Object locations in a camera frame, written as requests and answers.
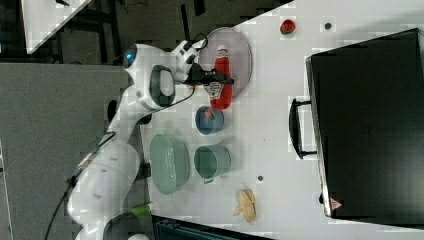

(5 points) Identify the grey round plate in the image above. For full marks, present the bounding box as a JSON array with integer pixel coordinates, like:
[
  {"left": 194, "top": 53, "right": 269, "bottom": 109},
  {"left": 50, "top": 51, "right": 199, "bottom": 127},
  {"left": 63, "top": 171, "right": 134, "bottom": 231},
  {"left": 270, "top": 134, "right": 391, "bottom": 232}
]
[{"left": 198, "top": 27, "right": 253, "bottom": 98}]

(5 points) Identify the green mug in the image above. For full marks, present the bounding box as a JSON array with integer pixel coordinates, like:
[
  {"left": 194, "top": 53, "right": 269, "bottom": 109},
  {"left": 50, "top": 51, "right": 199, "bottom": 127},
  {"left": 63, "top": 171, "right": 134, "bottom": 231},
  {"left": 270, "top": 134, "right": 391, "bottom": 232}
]
[{"left": 194, "top": 144, "right": 231, "bottom": 184}]

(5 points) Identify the blue bowl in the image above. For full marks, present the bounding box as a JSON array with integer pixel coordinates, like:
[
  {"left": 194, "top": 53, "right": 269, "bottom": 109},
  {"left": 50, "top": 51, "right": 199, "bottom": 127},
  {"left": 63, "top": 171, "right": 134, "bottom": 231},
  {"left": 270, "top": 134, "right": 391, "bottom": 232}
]
[{"left": 195, "top": 106, "right": 224, "bottom": 135}]

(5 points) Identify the silver toaster oven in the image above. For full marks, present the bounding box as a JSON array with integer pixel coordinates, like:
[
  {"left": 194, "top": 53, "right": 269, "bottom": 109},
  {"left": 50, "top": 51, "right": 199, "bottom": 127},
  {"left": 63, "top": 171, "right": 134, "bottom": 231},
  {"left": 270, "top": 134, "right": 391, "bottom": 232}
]
[{"left": 305, "top": 28, "right": 424, "bottom": 229}]

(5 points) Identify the red strawberry toy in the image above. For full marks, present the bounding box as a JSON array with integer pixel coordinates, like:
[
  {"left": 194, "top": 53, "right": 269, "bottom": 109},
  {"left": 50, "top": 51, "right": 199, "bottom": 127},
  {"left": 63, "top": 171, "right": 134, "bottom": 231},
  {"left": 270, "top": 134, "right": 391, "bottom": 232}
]
[{"left": 280, "top": 19, "right": 296, "bottom": 35}]

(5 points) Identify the red plush ketchup bottle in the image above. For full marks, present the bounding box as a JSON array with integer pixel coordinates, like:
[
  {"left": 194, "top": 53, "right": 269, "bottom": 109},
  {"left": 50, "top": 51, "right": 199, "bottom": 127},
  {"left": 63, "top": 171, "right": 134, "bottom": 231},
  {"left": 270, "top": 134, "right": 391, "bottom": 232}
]
[{"left": 205, "top": 45, "right": 233, "bottom": 110}]

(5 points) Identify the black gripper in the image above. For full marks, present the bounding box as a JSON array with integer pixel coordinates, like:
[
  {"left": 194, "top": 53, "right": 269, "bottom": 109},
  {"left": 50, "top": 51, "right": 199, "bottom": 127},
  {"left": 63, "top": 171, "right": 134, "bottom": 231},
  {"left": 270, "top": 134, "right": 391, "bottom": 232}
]
[{"left": 185, "top": 63, "right": 234, "bottom": 86}]

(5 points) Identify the plush peeled banana toy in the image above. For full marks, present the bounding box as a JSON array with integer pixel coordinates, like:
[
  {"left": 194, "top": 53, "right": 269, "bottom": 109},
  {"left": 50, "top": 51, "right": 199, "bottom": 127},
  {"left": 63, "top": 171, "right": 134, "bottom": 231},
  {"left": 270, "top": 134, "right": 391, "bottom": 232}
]
[{"left": 233, "top": 189, "right": 256, "bottom": 222}]

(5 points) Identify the blue aluminium frame rail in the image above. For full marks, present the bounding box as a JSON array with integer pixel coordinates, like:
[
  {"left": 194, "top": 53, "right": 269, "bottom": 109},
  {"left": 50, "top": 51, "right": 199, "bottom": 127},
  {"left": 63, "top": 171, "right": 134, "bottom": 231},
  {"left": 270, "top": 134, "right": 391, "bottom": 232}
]
[{"left": 152, "top": 215, "right": 271, "bottom": 240}]

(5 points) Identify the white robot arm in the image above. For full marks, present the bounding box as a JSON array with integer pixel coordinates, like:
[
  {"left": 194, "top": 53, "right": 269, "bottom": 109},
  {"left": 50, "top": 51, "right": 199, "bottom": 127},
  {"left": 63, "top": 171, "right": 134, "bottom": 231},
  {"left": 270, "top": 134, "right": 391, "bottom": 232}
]
[{"left": 66, "top": 40, "right": 234, "bottom": 240}]

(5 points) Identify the green oval colander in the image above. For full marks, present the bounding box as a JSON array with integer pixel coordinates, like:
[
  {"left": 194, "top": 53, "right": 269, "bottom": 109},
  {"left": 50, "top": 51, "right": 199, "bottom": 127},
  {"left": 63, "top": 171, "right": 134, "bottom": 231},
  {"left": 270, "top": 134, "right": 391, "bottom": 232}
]
[{"left": 150, "top": 134, "right": 190, "bottom": 195}]

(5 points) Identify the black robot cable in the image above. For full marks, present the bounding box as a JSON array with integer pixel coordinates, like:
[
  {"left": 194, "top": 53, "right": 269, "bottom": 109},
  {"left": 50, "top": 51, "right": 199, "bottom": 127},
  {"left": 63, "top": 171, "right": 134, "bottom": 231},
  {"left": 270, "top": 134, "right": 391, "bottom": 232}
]
[{"left": 43, "top": 181, "right": 76, "bottom": 240}]

